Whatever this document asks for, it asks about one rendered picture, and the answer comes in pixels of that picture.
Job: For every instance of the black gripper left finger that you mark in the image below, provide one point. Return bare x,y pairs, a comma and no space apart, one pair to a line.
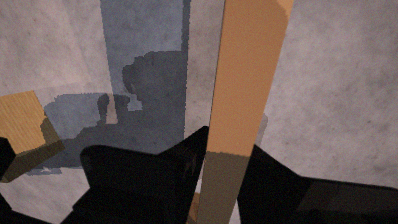
171,176

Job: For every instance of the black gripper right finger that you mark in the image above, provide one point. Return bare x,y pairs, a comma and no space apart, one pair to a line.
271,193

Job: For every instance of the long wooden rail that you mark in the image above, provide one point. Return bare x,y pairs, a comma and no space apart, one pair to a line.
252,35

